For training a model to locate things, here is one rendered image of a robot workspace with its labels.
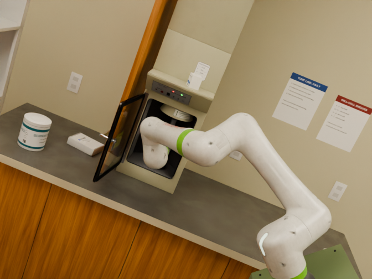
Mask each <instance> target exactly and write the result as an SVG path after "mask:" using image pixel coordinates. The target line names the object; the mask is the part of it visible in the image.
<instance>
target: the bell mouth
mask: <svg viewBox="0 0 372 279"><path fill-rule="evenodd" d="M161 110H162V112H164V113H165V114H166V115H168V116H170V117H172V118H174V119H177V120H180V121H185V122H191V121H192V120H193V115H191V114H189V113H186V112H184V111H181V110H179V109H177V108H174V107H171V106H169V105H167V104H163V105H162V106H161Z"/></svg>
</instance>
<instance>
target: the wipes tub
mask: <svg viewBox="0 0 372 279"><path fill-rule="evenodd" d="M50 126H51V119H49V118H48V117H46V116H44V115H41V114H39V113H32V112H31V113H26V114H25V115H24V119H23V122H22V126H21V129H20V133H19V137H18V141H17V143H18V144H19V146H21V147H22V148H24V149H26V150H29V151H41V150H43V149H44V146H45V143H46V140H47V136H48V133H49V130H50Z"/></svg>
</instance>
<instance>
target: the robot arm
mask: <svg viewBox="0 0 372 279"><path fill-rule="evenodd" d="M140 133H141V138H142V144H143V160H144V163H145V164H146V166H147V167H149V168H151V169H160V168H162V167H164V166H165V164H166V162H167V160H168V154H169V152H170V150H171V149H172V150H174V151H175V152H177V153H178V154H180V155H181V156H183V157H184V158H186V159H188V160H190V161H191V162H193V163H195V164H197V165H200V166H202V167H211V166H214V165H216V164H217V163H218V162H220V161H221V160H222V159H223V158H225V157H226V156H227V155H228V154H229V153H231V152H233V151H239V152H241V153H242V154H243V155H244V156H245V158H246V159H247V160H248V161H249V162H250V163H251V164H252V165H253V167H254V168H255V169H256V170H257V171H258V172H259V174H260V175H261V176H262V177H263V179H264V180H265V181H266V183H267V184H268V185H269V187H270V188H271V189H272V191H273V192H274V194H275V195H276V197H277V198H278V199H279V201H280V202H281V204H282V205H283V207H284V208H285V210H286V214H285V215H284V216H283V217H281V218H279V219H277V220H276V221H274V222H272V223H270V224H268V225H266V226H265V227H264V228H262V229H261V230H260V231H259V233H258V234H257V238H256V241H257V244H258V247H259V249H260V252H261V255H262V257H263V259H264V262H265V264H266V266H267V269H268V271H269V273H270V275H271V277H272V278H273V279H315V277H314V276H313V275H312V274H311V273H310V272H309V271H308V270H307V268H306V261H305V259H304V256H303V250H305V249H306V248H307V247H308V246H309V245H311V244H312V243H313V242H315V241H316V240H317V239H318V238H319V237H321V236H322V235H323V234H324V233H326V232H327V231H328V229H329V227H330V225H331V222H332V217H331V214H330V211H329V209H328V208H327V207H326V205H324V204H323V203H322V202H321V201H320V200H319V199H318V198H317V197H316V196H315V195H314V194H313V193H312V192H311V191H310V190H309V189H308V188H307V187H306V186H305V185H304V184H303V183H302V182H301V181H300V180H299V179H298V177H297V176H296V175H295V174H294V173H293V172H292V171H291V170H290V168H289V167H288V166H287V164H286V163H285V162H284V161H283V159H282V158H281V157H280V156H279V154H278V153H277V152H276V150H275V149H274V148H273V146H272V145H271V143H270V142H269V141H268V139H267V138H266V136H265V135H264V133H263V131H262V129H261V128H260V126H259V125H258V123H257V122H256V120H255V119H254V118H253V117H252V116H251V115H249V114H247V113H236V114H234V115H232V116H231V117H229V118H228V119H227V120H226V121H224V122H223V123H221V124H219V125H218V126H216V127H214V128H213V129H210V130H208V131H206V132H203V131H199V130H194V129H193V128H184V127H178V126H174V125H171V124H168V123H166V122H164V121H162V120H160V119H159V118H157V117H147V118H145V119H144V120H143V121H142V123H141V125H140Z"/></svg>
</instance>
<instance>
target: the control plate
mask: <svg viewBox="0 0 372 279"><path fill-rule="evenodd" d="M156 89H157V90H156ZM151 90H153V91H155V92H157V93H160V94H162V95H164V96H167V97H170V98H172V99H174V100H177V101H179V102H182V103H184V104H186V105H189V102H190V99H191V96H190V95H187V94H185V93H183V92H180V91H178V90H175V89H173V88H171V87H168V86H165V85H163V84H161V83H158V82H156V81H154V80H153V83H152V89H151ZM161 91H163V93H161ZM173 91H174V92H173ZM167 93H170V96H168V95H167ZM181 94H182V95H183V96H182V95H181ZM173 96H175V97H173ZM178 98H179V99H178ZM183 100H184V101H183Z"/></svg>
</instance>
